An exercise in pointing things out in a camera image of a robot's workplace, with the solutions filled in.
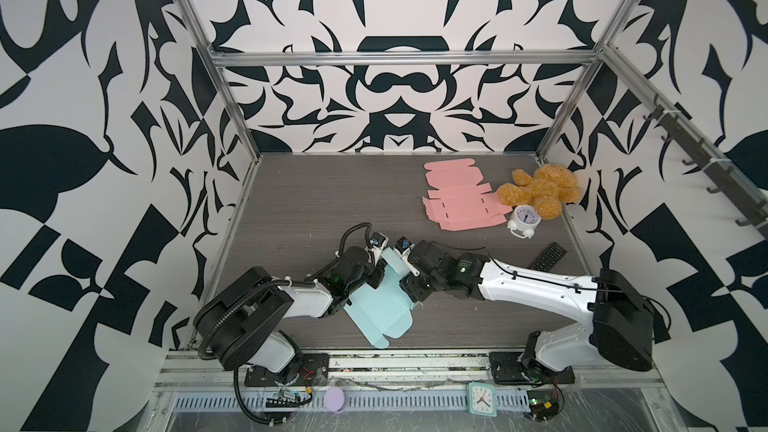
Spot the purple round lid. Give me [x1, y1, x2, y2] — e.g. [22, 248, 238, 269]
[323, 386, 348, 413]

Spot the wall hook rail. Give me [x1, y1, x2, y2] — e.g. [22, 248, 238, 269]
[644, 93, 767, 239]

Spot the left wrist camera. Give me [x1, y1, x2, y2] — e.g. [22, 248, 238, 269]
[367, 232, 389, 266]

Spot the green square clock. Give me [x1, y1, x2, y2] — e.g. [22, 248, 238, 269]
[466, 382, 497, 417]

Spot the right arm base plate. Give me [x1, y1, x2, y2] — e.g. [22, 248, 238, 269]
[488, 351, 576, 387]

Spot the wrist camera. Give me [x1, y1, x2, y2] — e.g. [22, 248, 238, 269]
[367, 232, 389, 266]
[394, 237, 420, 277]

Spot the white alarm clock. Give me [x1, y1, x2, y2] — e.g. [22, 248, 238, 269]
[507, 205, 541, 239]

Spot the pink flat paper box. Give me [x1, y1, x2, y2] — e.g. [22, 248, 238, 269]
[422, 158, 512, 232]

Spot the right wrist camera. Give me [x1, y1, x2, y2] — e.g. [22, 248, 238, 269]
[394, 237, 420, 277]

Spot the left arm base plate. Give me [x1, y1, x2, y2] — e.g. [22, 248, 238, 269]
[244, 353, 330, 387]

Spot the right circuit board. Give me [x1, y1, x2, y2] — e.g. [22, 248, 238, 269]
[525, 389, 563, 422]

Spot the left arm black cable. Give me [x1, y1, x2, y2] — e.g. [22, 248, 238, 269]
[337, 221, 374, 256]

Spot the black remote control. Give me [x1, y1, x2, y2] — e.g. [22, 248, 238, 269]
[528, 242, 568, 272]

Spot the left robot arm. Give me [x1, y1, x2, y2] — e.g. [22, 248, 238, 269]
[193, 240, 386, 375]

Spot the circuit board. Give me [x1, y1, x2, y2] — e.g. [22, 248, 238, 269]
[525, 389, 563, 422]
[264, 388, 313, 409]

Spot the left circuit board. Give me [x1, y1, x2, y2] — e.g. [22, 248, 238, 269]
[264, 388, 313, 409]

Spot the light blue paper box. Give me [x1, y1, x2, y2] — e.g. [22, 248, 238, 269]
[344, 248, 415, 349]

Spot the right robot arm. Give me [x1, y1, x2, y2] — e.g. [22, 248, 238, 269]
[395, 238, 658, 383]

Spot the brown teddy bear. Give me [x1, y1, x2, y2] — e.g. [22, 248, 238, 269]
[496, 164, 583, 220]

